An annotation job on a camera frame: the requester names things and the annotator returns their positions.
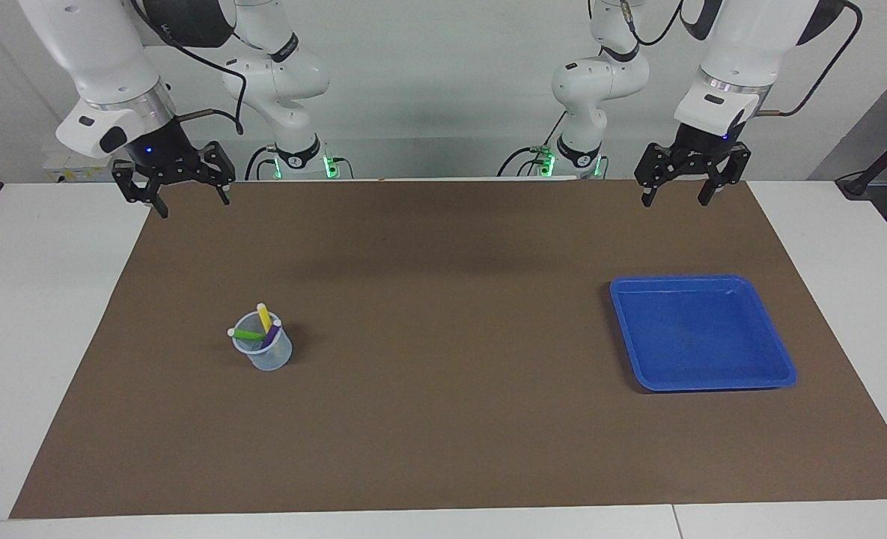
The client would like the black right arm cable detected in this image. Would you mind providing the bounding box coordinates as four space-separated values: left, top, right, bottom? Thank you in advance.
130 0 248 137

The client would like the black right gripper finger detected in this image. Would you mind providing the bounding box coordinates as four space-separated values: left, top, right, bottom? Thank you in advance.
112 159 169 219
201 140 237 207

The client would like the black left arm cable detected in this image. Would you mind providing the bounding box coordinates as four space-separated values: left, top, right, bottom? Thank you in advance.
619 0 863 119

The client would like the black base cable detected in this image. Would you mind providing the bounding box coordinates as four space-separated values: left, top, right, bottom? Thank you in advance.
245 144 279 181
497 111 570 179

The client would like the blue plastic tray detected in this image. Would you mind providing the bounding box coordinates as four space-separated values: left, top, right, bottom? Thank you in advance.
609 274 798 393

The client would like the black stand pole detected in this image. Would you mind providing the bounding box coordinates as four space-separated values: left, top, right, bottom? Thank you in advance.
836 120 887 199

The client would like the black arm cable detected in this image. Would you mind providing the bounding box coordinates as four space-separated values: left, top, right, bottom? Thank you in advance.
619 0 863 119
130 0 248 137

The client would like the black right base cable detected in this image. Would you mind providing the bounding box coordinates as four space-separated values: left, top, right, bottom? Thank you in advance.
245 144 279 181

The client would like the black left base cable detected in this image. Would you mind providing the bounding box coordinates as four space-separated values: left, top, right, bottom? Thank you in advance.
497 111 570 179

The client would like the brown table mat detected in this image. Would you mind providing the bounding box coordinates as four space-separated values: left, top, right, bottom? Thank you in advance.
9 178 887 520

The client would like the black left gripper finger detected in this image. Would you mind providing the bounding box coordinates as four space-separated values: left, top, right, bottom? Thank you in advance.
633 142 672 208
698 144 752 207

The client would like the white box with yellow labels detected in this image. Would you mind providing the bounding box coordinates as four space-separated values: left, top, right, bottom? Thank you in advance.
43 153 115 184

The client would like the clear plastic cup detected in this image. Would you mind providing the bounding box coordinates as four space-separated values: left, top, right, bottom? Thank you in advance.
232 313 293 372

